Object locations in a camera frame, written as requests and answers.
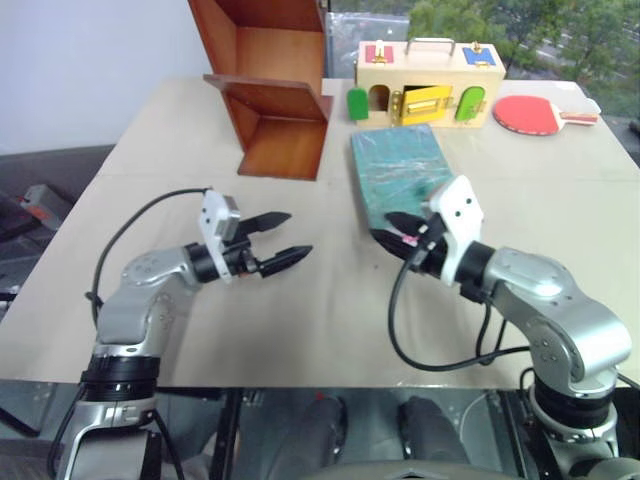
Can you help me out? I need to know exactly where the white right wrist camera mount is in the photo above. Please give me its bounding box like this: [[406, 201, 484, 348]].
[[429, 174, 486, 288]]

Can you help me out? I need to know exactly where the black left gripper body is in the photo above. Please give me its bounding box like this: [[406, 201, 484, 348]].
[[222, 233, 265, 279]]

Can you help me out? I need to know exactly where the wooden lock box toy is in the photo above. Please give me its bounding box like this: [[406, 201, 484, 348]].
[[346, 37, 508, 129]]

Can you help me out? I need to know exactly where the black table leg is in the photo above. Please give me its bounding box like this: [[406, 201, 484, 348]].
[[208, 389, 243, 480]]

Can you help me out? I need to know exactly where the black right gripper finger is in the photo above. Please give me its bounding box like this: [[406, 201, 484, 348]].
[[383, 211, 427, 236], [369, 227, 418, 262]]

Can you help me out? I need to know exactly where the red table tennis paddle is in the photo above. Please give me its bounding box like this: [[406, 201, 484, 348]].
[[491, 94, 601, 137]]

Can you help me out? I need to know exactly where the brown wooden bookshelf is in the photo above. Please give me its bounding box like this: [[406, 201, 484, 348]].
[[187, 0, 335, 182]]

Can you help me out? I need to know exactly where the grey and orange box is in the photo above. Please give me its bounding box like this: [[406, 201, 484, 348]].
[[18, 183, 77, 232]]

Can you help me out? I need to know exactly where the dark rounded shape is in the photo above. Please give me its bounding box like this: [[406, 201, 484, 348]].
[[298, 393, 348, 467], [396, 394, 469, 467]]

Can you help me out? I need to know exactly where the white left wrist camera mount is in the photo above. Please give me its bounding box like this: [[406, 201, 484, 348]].
[[198, 189, 243, 287]]

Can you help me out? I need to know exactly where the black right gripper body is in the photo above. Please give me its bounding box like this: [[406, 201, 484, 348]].
[[399, 211, 449, 276]]

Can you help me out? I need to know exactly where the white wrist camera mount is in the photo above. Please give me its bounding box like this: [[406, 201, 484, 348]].
[[198, 189, 243, 287], [429, 174, 486, 288]]

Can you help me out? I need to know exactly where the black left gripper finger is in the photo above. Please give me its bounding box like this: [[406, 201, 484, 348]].
[[256, 244, 315, 280], [238, 211, 293, 237]]

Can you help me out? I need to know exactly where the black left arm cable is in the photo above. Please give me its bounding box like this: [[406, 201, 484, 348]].
[[85, 187, 214, 324]]

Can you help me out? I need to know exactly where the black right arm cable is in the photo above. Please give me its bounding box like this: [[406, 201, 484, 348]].
[[389, 227, 534, 373]]

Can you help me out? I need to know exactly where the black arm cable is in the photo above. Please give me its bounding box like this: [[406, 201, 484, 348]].
[[85, 187, 214, 324], [389, 227, 534, 373]]

